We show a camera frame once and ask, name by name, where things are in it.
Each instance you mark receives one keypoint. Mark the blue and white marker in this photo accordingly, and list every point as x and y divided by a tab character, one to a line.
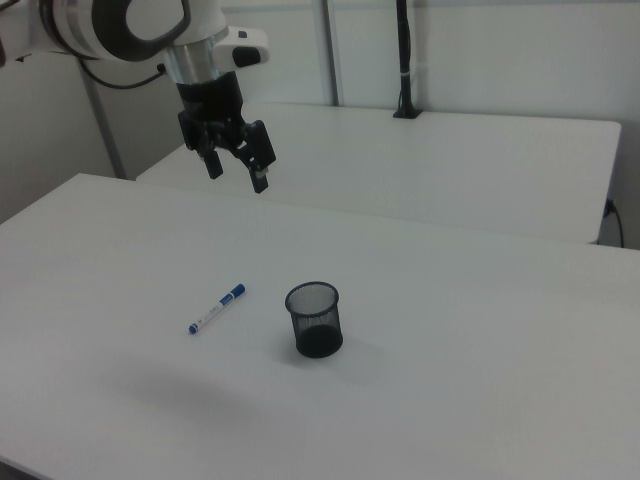
218	308

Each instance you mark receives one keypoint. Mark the white side table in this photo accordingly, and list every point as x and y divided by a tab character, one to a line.
400	165

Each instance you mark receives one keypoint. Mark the black mesh pen cup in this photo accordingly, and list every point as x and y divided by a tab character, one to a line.
316	325

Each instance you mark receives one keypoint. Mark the grey partition wall post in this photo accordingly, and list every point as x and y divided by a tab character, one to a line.
332	50
102	125

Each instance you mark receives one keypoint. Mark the black clamped camera pole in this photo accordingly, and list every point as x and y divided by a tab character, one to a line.
404	50

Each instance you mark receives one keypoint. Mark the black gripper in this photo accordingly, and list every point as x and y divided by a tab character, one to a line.
212	102

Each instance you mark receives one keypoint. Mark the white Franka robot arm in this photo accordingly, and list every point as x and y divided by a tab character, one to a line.
150	20

